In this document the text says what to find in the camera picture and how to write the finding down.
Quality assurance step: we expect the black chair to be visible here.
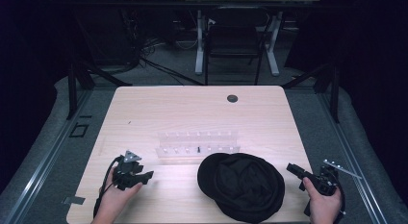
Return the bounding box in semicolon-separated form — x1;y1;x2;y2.
203;6;272;87

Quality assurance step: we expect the grey tape piece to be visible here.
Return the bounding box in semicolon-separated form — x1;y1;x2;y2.
62;195;87;207

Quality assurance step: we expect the right hand-held gripper cable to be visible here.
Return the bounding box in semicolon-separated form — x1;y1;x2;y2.
332;172;347;224

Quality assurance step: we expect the white-legged desk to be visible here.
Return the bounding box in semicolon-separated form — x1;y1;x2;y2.
176;0;322;77

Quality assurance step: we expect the black hat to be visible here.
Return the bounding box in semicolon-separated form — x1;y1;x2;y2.
196;152;286;224

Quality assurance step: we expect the hand-held gripper cable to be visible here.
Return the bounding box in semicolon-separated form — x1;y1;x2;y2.
332;172;347;224
92;155;125;219

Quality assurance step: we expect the person's left hand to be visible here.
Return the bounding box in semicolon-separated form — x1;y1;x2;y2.
94;167;144;224

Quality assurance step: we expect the bundle of floor cables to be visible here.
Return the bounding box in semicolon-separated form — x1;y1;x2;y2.
121;12;206;87

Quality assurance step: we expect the left hand-held gripper cable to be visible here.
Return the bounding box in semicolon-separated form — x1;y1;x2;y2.
92;155;125;219

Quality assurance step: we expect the clear acrylic peg rack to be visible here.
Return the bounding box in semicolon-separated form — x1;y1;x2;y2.
155;130;242;162

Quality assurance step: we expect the person's right hand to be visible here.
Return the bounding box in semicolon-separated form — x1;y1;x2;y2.
302;177;343;224

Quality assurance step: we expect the metal floor rail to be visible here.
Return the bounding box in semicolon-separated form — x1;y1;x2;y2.
3;88;94;224
316;90;391;224

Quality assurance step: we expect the black metal stand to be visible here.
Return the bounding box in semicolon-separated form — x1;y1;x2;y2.
281;59;342;124
64;54;133;121

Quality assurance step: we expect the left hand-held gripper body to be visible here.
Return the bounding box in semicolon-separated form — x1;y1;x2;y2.
112;150;144;191

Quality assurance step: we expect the black tape square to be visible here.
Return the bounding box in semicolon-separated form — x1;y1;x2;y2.
68;122;90;138

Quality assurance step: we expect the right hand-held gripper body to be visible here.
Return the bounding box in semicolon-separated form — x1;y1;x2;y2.
307;159;364;197

